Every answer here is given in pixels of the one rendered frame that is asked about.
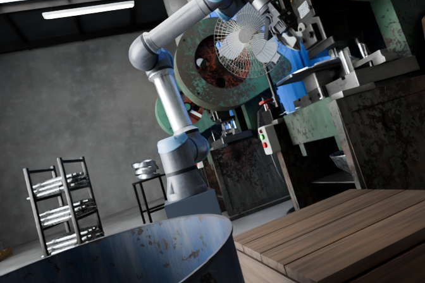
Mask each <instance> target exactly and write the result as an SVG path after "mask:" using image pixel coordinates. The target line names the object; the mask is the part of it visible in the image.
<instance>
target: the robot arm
mask: <svg viewBox="0 0 425 283"><path fill-rule="evenodd" d="M277 1H278V0H191V1H190V2H189V3H187V4H186V5H184V7H182V8H181V9H179V10H178V11H177V12H176V13H174V14H173V15H171V16H170V17H169V18H168V19H166V20H165V21H163V22H162V23H161V24H160V25H158V26H157V27H156V28H154V29H153V30H151V31H150V32H149V33H147V32H144V33H143V34H142V35H140V36H139V37H138V38H137V39H136V40H135V41H134V42H133V43H132V45H131V46H130V50H129V59H130V62H131V63H132V65H133V66H134V67H136V68H137V69H139V70H142V71H145V72H146V74H147V77H148V79H149V81H151V82H153V83H154V84H155V87H156V90H157V92H158V94H159V97H160V99H161V102H162V104H163V107H164V110H165V111H166V114H167V117H168V119H169V122H170V124H171V127H172V129H173V132H174V135H173V136H171V137H169V138H166V139H163V140H161V141H159V142H158V144H157V146H158V149H159V150H158V152H159V154H160V156H161V160H162V163H163V167H164V171H165V174H166V178H167V199H168V202H175V201H178V200H182V199H185V198H188V197H191V196H194V195H197V194H199V193H202V192H204V191H206V190H207V185H206V183H205V182H204V180H203V179H202V177H201V176H200V174H199V173H198V171H197V168H196V165H195V164H198V163H199V162H201V161H203V160H204V159H205V158H206V157H207V155H208V153H209V143H208V141H207V140H206V139H205V138H204V137H203V136H201V135H200V132H199V129H198V128H197V127H195V126H193V124H192V122H191V120H190V117H189V115H188V112H187V110H186V107H185V105H184V103H183V100H182V98H181V95H180V93H179V91H178V88H177V86H176V83H175V81H174V79H173V73H174V69H173V65H174V60H173V57H172V55H171V54H170V53H169V52H168V51H167V50H166V49H164V48H163V47H164V46H166V45H167V44H169V43H170V42H171V41H173V40H175V39H176V38H177V37H178V36H180V35H181V34H182V33H184V32H186V31H187V30H188V29H189V28H191V27H192V26H194V25H195V24H196V23H198V22H199V21H201V20H202V19H203V18H205V17H206V16H207V15H209V14H210V13H212V12H213V11H215V12H216V13H217V15H218V16H219V17H220V18H221V19H222V20H223V21H224V22H228V21H229V20H230V19H231V18H233V17H234V16H235V15H236V14H237V13H238V12H239V11H240V10H241V9H242V8H243V7H244V6H245V5H246V4H247V3H248V2H249V3H250V4H251V5H252V7H253V8H254V9H255V10H256V11H257V12H258V13H259V14H260V15H261V16H262V15H263V14H266V18H265V26H264V40H267V41H268V40H270V39H271V38H272V37H274V38H275V39H276V41H277V42H279V43H280V44H282V45H284V46H286V47H288V48H290V49H293V50H295V51H300V50H301V46H300V42H299V41H300V39H301V38H302V32H296V31H295V30H294V29H293V27H292V24H294V23H295V21H296V20H297V16H296V15H295V14H294V12H293V11H292V10H291V9H290V8H288V9H286V8H285V9H282V8H281V7H280V6H279V5H278V3H277ZM283 32H286V33H283ZM282 33H283V34H282Z"/></svg>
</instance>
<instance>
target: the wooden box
mask: <svg viewBox="0 0 425 283"><path fill-rule="evenodd" d="M233 240H234V243H235V247H236V250H237V255H238V259H239V262H240V266H241V269H242V273H243V278H244V281H245V283H425V190H364V189H349V190H347V191H344V192H342V193H339V194H337V195H335V196H332V197H329V198H327V199H325V200H322V201H320V202H317V203H315V204H312V205H309V206H308V207H305V208H302V209H300V210H298V211H295V212H292V213H290V214H288V215H285V216H282V217H280V218H278V219H275V220H272V221H271V222H268V223H265V224H263V225H261V226H258V227H255V228H253V229H251V230H248V231H245V232H243V233H241V234H238V235H236V236H233Z"/></svg>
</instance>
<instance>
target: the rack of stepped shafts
mask: <svg viewBox="0 0 425 283"><path fill-rule="evenodd" d="M57 161H58V166H59V170H60V173H61V176H59V177H58V176H57V173H56V168H55V166H51V168H50V169H40V170H33V171H29V170H28V168H25V169H23V171H24V175H25V180H26V183H27V188H28V193H29V196H30V197H28V198H27V200H30V201H31V204H32V209H33V213H34V217H35V222H36V226H37V230H38V233H39V239H40V243H41V246H42V252H43V255H42V258H44V257H47V256H49V255H52V254H55V253H58V252H60V251H63V250H66V249H68V248H72V247H74V246H77V245H79V244H83V243H86V242H88V241H91V240H94V239H97V238H101V237H103V236H105V235H104V231H103V228H102V224H101V219H100V216H99V212H98V209H97V204H96V201H95V197H94V192H93V189H92V185H91V182H90V178H89V173H88V170H87V166H86V163H85V158H84V157H80V159H73V160H62V157H59V158H57ZM72 162H81V163H82V167H83V172H76V173H73V174H72V173H71V174H67V175H66V173H65V168H64V165H63V164H64V163H72ZM50 171H52V176H53V179H49V180H47V181H43V182H40V183H37V185H35V186H32V181H31V178H30V174H33V173H39V172H50ZM83 175H85V176H84V177H80V176H83ZM84 180H85V181H84ZM85 184H86V185H85ZM83 185H84V186H83ZM87 187H88V190H89V195H90V198H88V199H85V200H79V201H76V202H73V200H72V197H71V193H70V192H71V191H75V190H79V189H82V188H87ZM34 188H37V190H34ZM62 192H65V193H66V198H67V201H68V204H66V205H65V204H64V201H63V197H62ZM54 197H58V200H59V204H60V207H56V208H53V209H50V210H46V212H44V213H42V214H39V210H38V207H37V202H39V201H42V200H46V199H50V198H54ZM88 202H90V203H88ZM86 203H87V204H86ZM91 206H92V207H91ZM93 210H94V211H93ZM86 213H87V214H86ZM83 214H84V215H83ZM92 214H95V218H96V221H97V225H94V226H90V227H84V228H81V229H80V228H79V225H78V220H80V219H82V218H85V217H87V216H89V215H92ZM44 215H47V216H46V217H45V218H43V219H40V217H42V216H44ZM81 215H82V216H81ZM78 216H79V217H78ZM71 219H72V221H73V226H74V229H75V230H74V231H71V229H70V225H69V222H68V221H69V220H71ZM45 220H46V221H45ZM42 221H45V222H44V223H43V224H42V223H41V222H42ZM62 223H65V227H66V233H65V234H63V235H60V236H59V237H57V238H54V239H53V240H52V241H50V242H48V243H47V242H46V239H45V236H44V231H45V230H47V229H50V228H52V227H54V226H57V225H59V224H62ZM97 226H98V229H97ZM42 227H44V228H42ZM50 244H53V245H51V246H50V247H49V248H47V245H50ZM49 250H52V251H50V252H48V251H49Z"/></svg>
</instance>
